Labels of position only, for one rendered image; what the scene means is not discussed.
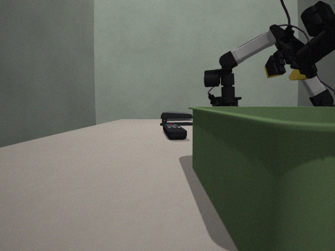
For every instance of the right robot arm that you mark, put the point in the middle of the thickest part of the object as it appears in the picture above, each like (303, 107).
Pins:
(319, 96)

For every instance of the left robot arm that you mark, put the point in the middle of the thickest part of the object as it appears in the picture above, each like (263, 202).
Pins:
(319, 21)

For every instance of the black remote control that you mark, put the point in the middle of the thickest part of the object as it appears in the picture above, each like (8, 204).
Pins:
(174, 131)

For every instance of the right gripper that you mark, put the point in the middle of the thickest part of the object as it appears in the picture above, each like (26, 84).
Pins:
(228, 95)

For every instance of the black stapler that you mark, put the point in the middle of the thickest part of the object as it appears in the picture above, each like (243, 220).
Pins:
(176, 116)

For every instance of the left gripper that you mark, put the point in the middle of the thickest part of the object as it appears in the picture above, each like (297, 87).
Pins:
(302, 61)

